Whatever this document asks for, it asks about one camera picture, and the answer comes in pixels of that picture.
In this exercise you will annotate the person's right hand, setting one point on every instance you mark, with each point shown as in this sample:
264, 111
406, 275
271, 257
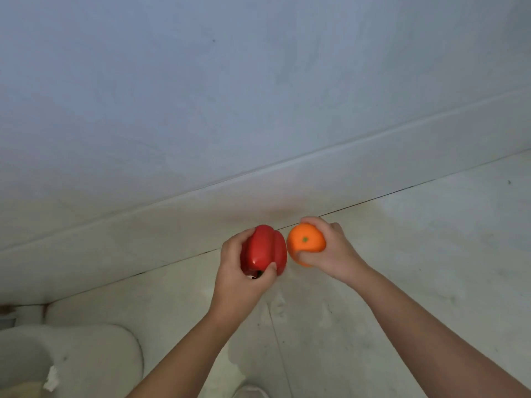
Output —
336, 256

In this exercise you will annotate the person's left hand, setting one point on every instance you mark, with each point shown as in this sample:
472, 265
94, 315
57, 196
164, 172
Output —
236, 290

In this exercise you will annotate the orange fruit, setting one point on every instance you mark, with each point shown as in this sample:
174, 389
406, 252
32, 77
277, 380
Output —
305, 242

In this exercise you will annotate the red bell pepper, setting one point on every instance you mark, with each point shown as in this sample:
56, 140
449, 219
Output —
265, 248

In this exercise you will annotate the person's left forearm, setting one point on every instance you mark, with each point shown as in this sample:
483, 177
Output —
186, 360

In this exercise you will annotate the person's right forearm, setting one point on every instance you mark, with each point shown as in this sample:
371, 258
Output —
435, 339

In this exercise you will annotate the white sneaker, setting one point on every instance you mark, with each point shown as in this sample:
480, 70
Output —
251, 391

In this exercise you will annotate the white plastic trash bin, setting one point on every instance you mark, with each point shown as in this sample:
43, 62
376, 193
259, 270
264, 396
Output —
83, 356

